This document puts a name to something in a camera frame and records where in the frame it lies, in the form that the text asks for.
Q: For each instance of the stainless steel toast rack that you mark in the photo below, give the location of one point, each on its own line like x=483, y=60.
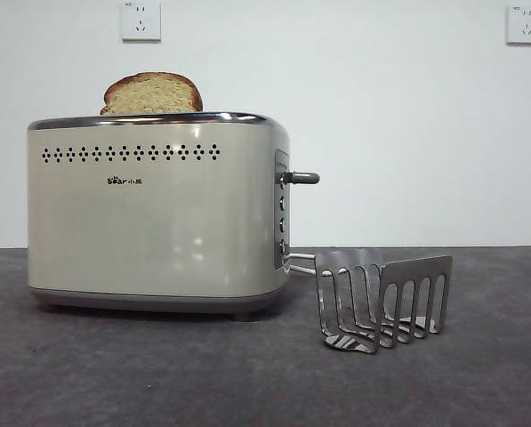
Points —
x=418, y=273

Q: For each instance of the grey toaster lever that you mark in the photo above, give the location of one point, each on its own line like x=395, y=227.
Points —
x=303, y=178

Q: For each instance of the white wall socket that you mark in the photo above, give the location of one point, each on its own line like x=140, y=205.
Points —
x=142, y=20
x=525, y=24

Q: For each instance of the brown-crusted bread slice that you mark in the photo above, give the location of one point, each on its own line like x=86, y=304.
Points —
x=151, y=95

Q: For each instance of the cream two-slot toaster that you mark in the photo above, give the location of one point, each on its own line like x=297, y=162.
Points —
x=149, y=222

